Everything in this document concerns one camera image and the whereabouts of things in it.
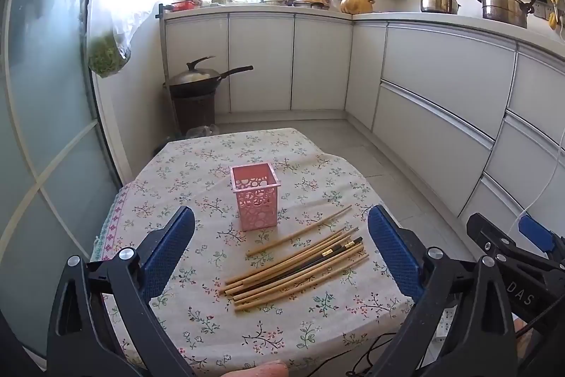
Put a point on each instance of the black wok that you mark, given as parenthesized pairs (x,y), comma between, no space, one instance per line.
(198,87)

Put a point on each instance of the clear plastic bag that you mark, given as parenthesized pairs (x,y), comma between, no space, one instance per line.
(201,130)

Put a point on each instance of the white kitchen cabinets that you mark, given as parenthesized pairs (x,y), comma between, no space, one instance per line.
(419,103)

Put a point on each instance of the person's left hand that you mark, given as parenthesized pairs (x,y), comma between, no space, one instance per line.
(265,370)

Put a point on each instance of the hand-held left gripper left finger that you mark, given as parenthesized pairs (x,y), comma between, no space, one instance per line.
(170,249)

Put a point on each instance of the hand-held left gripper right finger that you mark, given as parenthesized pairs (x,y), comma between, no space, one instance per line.
(393,253)

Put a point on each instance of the small steel pot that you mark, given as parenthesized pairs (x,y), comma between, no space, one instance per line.
(437,1)

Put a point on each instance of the plastic bag of greens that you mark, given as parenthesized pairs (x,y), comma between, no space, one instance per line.
(103,59)

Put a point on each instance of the white power strip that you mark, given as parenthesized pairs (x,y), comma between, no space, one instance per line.
(446,324)

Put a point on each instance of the floral tablecloth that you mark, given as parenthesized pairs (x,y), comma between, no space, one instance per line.
(198,165)

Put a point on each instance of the frosted glass sliding door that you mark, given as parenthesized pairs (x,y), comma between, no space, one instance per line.
(48,116)

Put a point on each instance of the pile of wooden chopsticks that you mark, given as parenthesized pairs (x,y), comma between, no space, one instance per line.
(282,277)

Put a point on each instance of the pink perforated utensil holder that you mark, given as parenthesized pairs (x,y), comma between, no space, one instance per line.
(258,204)

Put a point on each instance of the yellow clay pot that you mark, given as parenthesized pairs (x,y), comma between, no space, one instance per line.
(355,2)

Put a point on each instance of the black clamp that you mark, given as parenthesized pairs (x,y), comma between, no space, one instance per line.
(162,11)

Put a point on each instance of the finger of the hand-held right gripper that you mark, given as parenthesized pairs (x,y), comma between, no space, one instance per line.
(536,233)
(485,233)

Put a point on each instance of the black chopstick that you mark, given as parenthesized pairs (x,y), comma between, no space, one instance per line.
(309,263)
(304,269)

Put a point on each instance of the metal wok lid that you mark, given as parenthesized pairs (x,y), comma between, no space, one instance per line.
(192,74)

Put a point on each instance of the yellow hanging kitchen tool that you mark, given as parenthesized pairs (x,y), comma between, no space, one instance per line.
(552,6)

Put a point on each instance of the large steel pot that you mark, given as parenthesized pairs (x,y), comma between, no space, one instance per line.
(503,8)

